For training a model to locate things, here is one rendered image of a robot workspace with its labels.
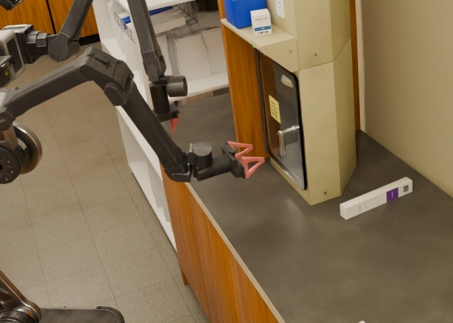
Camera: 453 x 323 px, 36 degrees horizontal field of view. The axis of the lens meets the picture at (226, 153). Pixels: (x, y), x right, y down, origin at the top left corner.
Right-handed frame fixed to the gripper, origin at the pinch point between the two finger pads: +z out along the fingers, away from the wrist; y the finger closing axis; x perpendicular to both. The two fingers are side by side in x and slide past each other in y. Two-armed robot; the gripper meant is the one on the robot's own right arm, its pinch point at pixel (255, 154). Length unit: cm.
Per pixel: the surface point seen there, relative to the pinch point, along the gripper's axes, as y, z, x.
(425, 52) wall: -3, 58, -18
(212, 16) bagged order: 145, 36, 1
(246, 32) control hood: 9.5, 5.7, -35.1
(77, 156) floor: 267, -41, 113
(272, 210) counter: -0.2, 2.8, 22.0
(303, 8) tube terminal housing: -4.6, 18.5, -42.7
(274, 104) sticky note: 15.3, 13.6, -6.7
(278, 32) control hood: 3.7, 13.4, -34.9
